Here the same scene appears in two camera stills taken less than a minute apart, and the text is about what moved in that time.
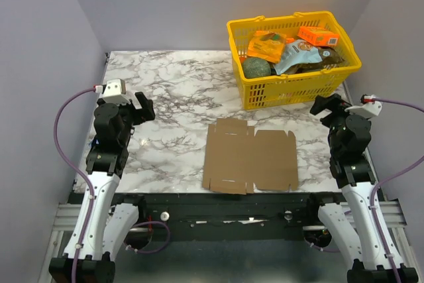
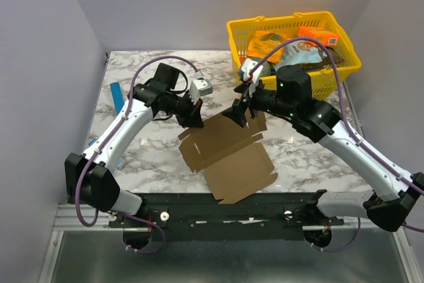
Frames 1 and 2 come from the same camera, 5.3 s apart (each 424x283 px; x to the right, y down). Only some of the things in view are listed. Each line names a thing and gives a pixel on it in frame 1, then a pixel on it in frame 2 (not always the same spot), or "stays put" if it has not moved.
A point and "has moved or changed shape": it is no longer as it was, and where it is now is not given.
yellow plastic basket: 297,90 stays put
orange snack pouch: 266,45 stays put
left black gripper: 146,113 -> 193,118
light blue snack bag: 297,52 stays put
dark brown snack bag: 330,57 stays put
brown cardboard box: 237,159 has moved or changed shape
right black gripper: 326,105 -> 244,103
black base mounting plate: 230,216 stays put
